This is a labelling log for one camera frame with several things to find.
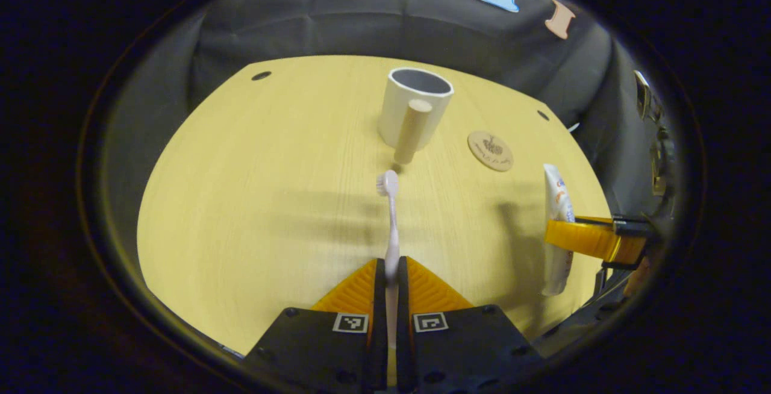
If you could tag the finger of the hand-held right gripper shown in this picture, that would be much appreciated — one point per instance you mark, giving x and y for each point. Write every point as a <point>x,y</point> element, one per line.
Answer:
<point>587,238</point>

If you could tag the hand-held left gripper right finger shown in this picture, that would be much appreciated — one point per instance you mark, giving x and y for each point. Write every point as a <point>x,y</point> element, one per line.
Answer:
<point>470,352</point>

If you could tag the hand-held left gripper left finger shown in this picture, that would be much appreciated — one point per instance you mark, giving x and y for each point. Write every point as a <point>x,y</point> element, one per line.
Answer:
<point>319,352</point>

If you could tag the white toothpaste tube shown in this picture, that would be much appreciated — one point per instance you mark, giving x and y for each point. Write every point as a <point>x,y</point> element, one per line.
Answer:
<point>557,201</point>

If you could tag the round wooden coaster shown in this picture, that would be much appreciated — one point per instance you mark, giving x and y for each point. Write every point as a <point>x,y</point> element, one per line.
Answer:
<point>490,150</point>

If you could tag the pale pink toothbrush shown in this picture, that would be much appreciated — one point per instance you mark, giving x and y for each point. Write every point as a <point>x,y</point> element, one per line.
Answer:
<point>392,231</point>

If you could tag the wooden desktop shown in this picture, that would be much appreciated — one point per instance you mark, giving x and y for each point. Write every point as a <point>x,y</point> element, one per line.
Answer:
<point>271,201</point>

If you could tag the metal stand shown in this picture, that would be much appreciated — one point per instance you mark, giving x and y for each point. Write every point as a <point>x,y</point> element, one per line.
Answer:
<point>653,141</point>

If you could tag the black backdrop cloth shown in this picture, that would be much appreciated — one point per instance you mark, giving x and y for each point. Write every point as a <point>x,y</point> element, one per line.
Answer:
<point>337,26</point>

